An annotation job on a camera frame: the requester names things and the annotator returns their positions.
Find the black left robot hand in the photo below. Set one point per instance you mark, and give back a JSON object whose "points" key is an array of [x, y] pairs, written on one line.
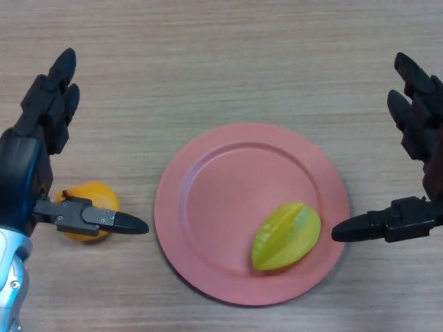
{"points": [[20, 166]]}

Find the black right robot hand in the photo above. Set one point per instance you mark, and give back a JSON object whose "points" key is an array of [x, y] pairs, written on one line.
{"points": [[408, 221]]}

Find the yellow starfruit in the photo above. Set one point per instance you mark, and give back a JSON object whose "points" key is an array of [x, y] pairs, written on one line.
{"points": [[285, 238]]}

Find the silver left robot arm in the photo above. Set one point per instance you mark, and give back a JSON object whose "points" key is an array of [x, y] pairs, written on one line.
{"points": [[10, 276]]}

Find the pink round plate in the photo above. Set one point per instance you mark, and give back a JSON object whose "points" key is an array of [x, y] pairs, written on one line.
{"points": [[221, 193]]}

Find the orange pear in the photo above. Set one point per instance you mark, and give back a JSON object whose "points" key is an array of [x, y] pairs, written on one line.
{"points": [[100, 192]]}

